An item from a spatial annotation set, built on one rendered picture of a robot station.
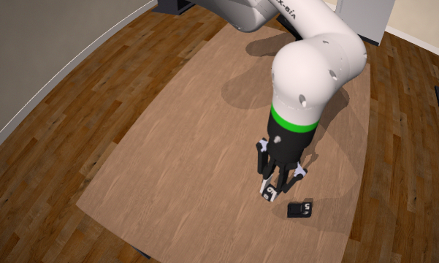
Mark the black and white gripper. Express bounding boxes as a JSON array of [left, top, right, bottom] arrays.
[[256, 137, 308, 202]]

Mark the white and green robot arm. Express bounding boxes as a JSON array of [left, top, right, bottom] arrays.
[[186, 0, 367, 151]]

